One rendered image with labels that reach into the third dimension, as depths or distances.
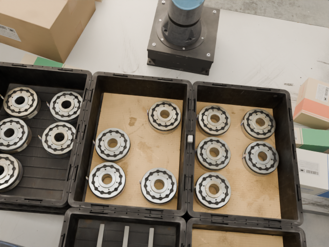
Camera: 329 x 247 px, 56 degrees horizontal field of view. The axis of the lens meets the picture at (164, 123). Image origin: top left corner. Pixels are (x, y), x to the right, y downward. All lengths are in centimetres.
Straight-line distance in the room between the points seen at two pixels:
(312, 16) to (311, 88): 149
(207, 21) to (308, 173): 66
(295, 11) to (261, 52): 133
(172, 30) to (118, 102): 33
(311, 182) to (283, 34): 67
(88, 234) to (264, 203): 50
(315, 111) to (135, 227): 74
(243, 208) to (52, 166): 57
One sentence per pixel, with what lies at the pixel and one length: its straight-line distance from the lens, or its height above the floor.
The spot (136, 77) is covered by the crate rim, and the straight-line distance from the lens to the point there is 94.
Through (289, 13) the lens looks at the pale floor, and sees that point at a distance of 264.
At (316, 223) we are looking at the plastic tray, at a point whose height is 70.
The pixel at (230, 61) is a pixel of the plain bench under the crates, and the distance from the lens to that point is 130.
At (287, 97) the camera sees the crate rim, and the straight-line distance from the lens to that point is 100.
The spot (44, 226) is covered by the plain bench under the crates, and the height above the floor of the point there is 70.
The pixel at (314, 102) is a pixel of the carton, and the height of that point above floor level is 77.
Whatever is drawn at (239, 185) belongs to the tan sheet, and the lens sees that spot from 95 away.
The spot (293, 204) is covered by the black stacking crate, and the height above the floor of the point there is 91.
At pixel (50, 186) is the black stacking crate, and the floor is 83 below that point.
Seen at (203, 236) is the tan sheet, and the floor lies 83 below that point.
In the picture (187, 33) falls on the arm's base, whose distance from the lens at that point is 114.
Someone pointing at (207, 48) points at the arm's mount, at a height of 80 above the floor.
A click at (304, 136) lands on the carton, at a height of 76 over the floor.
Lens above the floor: 172
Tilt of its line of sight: 66 degrees down
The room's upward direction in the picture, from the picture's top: 9 degrees clockwise
